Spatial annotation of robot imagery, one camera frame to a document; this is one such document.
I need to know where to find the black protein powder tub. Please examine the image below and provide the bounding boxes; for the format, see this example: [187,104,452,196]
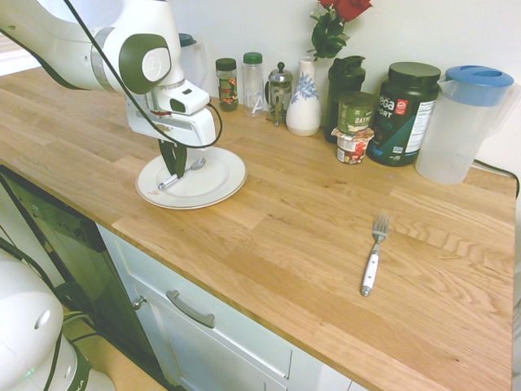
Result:
[366,61,443,167]

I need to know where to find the clear bottle with green cap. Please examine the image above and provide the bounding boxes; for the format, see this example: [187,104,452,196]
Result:
[242,51,265,118]

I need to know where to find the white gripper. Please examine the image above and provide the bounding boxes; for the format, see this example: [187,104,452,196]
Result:
[125,96,217,180]

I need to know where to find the silver drawer handle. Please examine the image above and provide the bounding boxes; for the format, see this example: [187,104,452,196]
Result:
[165,289,216,329]

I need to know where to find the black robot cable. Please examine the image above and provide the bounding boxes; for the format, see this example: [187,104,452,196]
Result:
[63,0,225,150]

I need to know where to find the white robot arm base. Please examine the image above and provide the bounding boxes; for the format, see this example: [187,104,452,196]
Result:
[0,248,119,391]

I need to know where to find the small metal French press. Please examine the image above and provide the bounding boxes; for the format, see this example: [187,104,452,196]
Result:
[266,61,295,127]

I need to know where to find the clear pitcher with blue lid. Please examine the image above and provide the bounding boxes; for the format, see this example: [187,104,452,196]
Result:
[414,64,519,185]

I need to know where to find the white drawer with handle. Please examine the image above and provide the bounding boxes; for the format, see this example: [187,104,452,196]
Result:
[95,222,367,391]

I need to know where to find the green oatmeal cup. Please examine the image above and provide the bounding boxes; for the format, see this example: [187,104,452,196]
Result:
[337,90,378,135]

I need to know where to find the black dishwasher front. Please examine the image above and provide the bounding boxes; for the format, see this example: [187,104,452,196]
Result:
[0,165,164,382]

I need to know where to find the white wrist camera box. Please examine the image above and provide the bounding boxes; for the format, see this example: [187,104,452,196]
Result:
[156,79,211,116]

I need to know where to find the dark spice jar green lid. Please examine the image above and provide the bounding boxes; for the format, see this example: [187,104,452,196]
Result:
[214,57,239,113]

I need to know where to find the black power cable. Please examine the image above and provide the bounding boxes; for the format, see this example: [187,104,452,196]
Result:
[471,158,521,184]

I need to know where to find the red roses with green leaves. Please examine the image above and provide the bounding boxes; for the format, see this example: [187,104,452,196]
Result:
[309,0,374,62]

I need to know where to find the white vase with blue flowers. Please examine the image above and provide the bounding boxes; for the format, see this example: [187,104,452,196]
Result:
[285,56,322,137]

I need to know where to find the red and white yogurt cup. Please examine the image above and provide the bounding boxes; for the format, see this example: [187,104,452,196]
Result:
[330,126,375,166]

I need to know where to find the black shaker bottle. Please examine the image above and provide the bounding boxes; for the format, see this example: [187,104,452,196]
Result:
[323,55,366,144]

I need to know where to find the white-handled metal spoon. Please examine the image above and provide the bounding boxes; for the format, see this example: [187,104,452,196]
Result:
[157,157,208,190]

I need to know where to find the white plate with gold rim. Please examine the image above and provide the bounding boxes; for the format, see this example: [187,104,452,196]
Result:
[134,145,248,211]

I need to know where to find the white-handled metal fork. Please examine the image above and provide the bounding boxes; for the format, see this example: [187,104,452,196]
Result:
[360,211,392,297]

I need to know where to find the clear pitcher with teal lid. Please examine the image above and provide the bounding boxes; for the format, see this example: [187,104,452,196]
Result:
[177,33,207,97]

